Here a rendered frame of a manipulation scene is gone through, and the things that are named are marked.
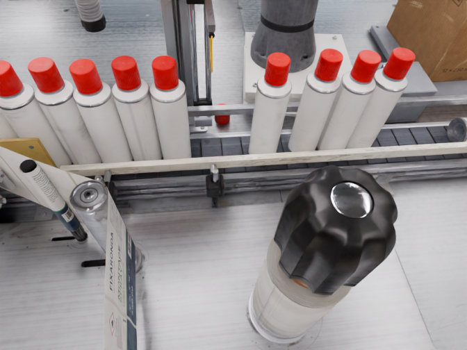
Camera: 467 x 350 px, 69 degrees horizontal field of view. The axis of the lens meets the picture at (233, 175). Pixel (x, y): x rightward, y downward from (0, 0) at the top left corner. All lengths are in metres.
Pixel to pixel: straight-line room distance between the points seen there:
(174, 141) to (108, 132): 0.10
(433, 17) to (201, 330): 0.82
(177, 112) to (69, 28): 0.63
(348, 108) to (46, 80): 0.43
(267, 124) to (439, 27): 0.53
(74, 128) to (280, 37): 0.45
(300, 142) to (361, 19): 0.63
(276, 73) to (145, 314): 0.37
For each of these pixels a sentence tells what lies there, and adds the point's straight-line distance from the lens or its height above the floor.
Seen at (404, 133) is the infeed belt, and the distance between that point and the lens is 0.76.
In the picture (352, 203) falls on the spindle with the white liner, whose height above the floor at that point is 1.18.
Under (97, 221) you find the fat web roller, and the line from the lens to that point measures 0.39.
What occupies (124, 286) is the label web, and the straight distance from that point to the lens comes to 0.41.
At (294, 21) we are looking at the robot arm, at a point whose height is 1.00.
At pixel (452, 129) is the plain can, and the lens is 0.80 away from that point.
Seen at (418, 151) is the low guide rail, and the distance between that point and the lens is 0.70.
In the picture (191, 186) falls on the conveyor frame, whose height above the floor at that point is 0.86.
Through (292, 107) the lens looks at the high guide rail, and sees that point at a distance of 0.61.
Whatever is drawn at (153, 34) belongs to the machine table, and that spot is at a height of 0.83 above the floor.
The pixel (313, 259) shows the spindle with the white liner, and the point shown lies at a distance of 0.25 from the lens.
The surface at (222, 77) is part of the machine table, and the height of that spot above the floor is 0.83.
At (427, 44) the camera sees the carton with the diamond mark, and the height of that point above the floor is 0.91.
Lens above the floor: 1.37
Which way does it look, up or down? 55 degrees down
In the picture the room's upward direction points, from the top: 5 degrees clockwise
